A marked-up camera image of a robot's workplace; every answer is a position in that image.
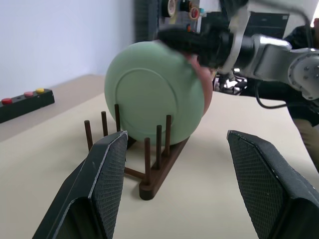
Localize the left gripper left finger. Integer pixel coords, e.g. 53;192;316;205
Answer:
32;130;129;239

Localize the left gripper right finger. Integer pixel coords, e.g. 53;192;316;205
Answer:
226;129;319;239

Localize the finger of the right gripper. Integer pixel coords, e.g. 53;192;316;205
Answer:
158;27;203;55

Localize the pink plate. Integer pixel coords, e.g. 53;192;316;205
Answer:
188;55;214;118

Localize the green plate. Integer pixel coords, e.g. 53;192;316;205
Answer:
104;40;206;145

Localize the wooden dish rack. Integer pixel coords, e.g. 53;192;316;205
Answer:
83;104;191;201

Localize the red tape roll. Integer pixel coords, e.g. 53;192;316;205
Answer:
188;7;200;21

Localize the cream tape roll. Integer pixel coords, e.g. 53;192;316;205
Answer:
165;0;178;13

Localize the dark perforated panel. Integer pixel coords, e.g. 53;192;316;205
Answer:
134;0;160;46

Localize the black equipment case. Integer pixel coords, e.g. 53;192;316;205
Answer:
248;11;290;40

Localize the black button box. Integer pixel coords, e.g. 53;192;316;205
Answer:
0;88;56;124

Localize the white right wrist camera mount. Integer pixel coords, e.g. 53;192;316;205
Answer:
221;3;251;78

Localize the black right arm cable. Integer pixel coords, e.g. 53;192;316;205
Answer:
246;1;316;109

